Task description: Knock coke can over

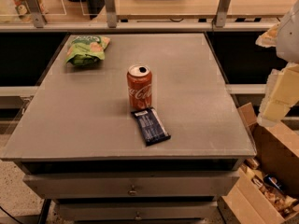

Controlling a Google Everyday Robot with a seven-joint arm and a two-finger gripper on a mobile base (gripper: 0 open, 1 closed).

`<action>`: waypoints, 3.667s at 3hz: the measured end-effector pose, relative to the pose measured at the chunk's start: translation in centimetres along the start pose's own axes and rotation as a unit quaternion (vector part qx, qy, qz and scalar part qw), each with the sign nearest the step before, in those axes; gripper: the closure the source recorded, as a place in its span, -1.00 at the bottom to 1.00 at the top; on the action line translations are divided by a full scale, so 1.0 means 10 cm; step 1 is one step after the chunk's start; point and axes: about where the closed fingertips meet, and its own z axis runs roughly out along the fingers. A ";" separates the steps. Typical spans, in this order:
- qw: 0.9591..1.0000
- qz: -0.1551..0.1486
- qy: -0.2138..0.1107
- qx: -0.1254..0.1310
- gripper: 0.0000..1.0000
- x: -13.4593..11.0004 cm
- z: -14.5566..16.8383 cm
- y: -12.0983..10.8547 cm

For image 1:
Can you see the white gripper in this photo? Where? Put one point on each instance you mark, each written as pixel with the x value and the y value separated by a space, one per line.
pixel 289 36

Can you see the red coke can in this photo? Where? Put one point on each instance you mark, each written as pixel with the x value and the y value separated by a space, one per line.
pixel 139 80

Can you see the cardboard box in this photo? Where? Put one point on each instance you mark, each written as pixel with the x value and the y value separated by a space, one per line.
pixel 278 155

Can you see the dark blue snack bar wrapper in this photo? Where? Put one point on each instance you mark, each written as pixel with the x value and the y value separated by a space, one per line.
pixel 151 127

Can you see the green chip bag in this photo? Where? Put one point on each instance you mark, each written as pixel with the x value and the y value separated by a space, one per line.
pixel 86 49

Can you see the lower grey drawer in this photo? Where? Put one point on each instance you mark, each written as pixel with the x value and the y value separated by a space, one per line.
pixel 135 211

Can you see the grey drawer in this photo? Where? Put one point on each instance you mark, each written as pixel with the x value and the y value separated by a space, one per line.
pixel 133 184
pixel 135 211

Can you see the upper grey drawer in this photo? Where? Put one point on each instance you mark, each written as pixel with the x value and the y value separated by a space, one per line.
pixel 133 184

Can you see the orange snack package behind glass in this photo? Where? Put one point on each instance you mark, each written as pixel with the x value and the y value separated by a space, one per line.
pixel 23 10

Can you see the right metal bracket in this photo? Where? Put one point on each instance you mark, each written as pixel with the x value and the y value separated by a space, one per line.
pixel 221 14

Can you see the metal bracket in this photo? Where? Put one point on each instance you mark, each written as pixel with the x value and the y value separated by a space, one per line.
pixel 36 14
pixel 221 14
pixel 112 19

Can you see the middle metal bracket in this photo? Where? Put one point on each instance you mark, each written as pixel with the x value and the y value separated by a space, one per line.
pixel 112 19

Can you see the left metal bracket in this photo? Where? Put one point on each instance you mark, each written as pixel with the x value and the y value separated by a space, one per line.
pixel 36 14

